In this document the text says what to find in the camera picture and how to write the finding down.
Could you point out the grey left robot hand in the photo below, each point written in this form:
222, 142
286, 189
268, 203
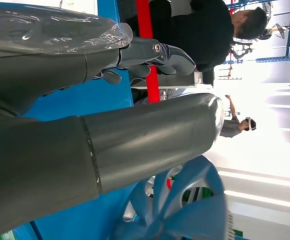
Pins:
147, 139

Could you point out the blue metal shelf rack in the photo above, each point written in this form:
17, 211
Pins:
85, 99

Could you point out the white desk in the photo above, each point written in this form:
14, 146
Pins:
174, 81

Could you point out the person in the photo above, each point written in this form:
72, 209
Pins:
231, 127
205, 33

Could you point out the red barrier belt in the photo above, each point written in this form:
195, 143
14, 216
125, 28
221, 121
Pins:
145, 20

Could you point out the white plastic mirror cover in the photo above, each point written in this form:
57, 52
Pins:
80, 5

